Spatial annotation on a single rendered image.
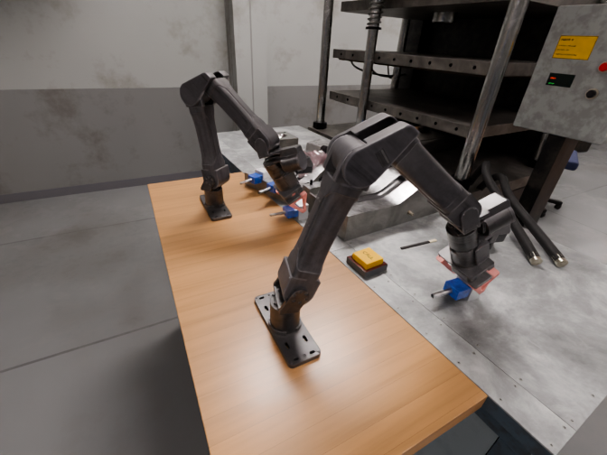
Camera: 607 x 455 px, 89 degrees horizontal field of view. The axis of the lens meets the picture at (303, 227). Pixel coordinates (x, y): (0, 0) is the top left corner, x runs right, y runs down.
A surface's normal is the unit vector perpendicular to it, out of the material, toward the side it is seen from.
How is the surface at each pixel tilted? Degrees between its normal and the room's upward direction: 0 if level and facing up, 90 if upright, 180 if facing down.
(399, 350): 0
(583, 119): 90
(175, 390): 0
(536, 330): 0
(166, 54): 90
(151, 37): 90
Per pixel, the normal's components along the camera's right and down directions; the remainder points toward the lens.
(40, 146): 0.47, 0.47
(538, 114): -0.86, 0.23
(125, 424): 0.05, -0.85
